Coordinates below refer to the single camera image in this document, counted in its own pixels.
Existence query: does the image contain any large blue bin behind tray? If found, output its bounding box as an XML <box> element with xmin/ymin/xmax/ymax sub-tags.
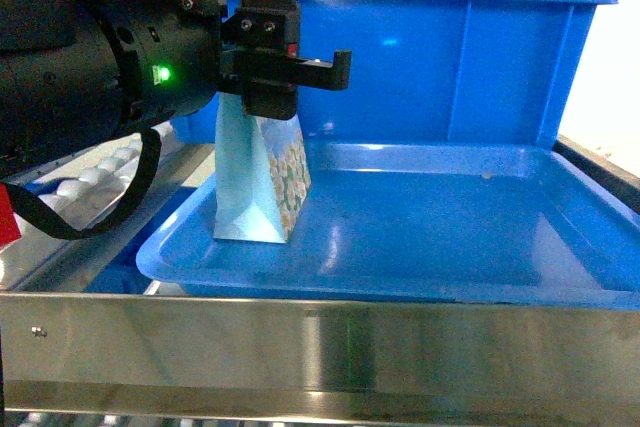
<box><xmin>172</xmin><ymin>0</ymin><xmax>621</xmax><ymax>148</ymax></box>

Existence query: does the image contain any white roller conveyor track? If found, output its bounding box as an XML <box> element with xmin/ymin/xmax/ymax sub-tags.
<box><xmin>34</xmin><ymin>121</ymin><xmax>176</xmax><ymax>213</ymax></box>

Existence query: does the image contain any blue plastic tray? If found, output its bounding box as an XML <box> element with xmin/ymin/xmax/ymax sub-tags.
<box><xmin>137</xmin><ymin>143</ymin><xmax>639</xmax><ymax>310</ymax></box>

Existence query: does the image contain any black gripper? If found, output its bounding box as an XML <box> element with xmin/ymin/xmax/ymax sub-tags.
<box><xmin>218</xmin><ymin>0</ymin><xmax>352</xmax><ymax>120</ymax></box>

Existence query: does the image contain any stainless steel rack rail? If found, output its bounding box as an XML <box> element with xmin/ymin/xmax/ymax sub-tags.
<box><xmin>1</xmin><ymin>293</ymin><xmax>639</xmax><ymax>426</ymax></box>

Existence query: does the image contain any flower gift bag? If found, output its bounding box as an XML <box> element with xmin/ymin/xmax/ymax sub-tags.
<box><xmin>213</xmin><ymin>94</ymin><xmax>311</xmax><ymax>244</ymax></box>

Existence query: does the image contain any black cable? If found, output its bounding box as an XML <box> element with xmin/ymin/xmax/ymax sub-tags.
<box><xmin>0</xmin><ymin>126</ymin><xmax>163</xmax><ymax>241</ymax></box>

